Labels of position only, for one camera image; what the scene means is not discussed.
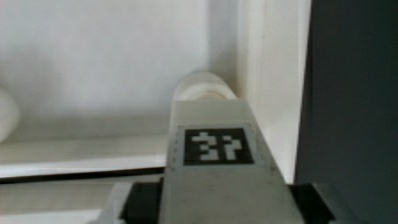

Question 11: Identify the white square table top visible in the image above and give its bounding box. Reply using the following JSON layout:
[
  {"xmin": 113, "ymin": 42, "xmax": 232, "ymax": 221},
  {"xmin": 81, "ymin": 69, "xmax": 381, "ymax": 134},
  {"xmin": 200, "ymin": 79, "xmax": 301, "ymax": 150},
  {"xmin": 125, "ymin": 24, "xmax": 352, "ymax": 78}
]
[{"xmin": 0, "ymin": 0, "xmax": 315, "ymax": 179}]

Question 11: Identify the white L-shaped obstacle fence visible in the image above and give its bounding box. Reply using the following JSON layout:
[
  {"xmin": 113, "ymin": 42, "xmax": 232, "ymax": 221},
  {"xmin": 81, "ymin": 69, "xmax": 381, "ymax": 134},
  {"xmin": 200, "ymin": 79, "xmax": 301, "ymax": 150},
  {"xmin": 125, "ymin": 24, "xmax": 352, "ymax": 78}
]
[{"xmin": 0, "ymin": 175, "xmax": 161, "ymax": 224}]

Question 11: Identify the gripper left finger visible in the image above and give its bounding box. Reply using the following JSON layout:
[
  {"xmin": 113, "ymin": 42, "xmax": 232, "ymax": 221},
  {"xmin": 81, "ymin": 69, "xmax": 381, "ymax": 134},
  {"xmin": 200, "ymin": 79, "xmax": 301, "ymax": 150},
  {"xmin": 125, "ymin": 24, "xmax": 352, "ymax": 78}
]
[{"xmin": 91, "ymin": 182, "xmax": 134, "ymax": 224}]

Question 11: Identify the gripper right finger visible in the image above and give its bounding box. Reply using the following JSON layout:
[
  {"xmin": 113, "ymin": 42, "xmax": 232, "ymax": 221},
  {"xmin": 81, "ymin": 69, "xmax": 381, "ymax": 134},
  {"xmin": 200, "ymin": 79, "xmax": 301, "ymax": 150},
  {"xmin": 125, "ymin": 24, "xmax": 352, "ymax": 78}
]
[{"xmin": 290, "ymin": 183, "xmax": 368, "ymax": 224}]

